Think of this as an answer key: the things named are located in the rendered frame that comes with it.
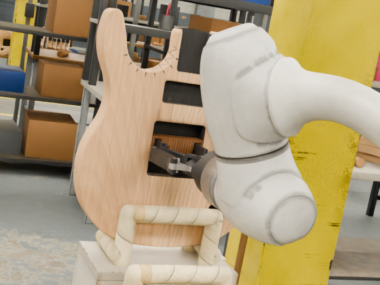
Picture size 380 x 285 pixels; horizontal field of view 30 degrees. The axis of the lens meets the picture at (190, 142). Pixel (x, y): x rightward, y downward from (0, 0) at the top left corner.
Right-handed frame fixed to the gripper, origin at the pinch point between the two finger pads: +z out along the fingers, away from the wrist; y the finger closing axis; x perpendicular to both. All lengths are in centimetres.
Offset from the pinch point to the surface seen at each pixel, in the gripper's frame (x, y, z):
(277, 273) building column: -51, 74, 76
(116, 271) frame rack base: -21.1, -9.8, -5.0
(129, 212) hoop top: -11.0, -8.3, -3.1
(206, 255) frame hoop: -18.6, 7.9, -2.6
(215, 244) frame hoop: -16.1, 9.2, -3.0
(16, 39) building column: -22, 107, 874
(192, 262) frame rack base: -20.8, 6.6, -0.2
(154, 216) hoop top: -11.4, -3.7, -3.2
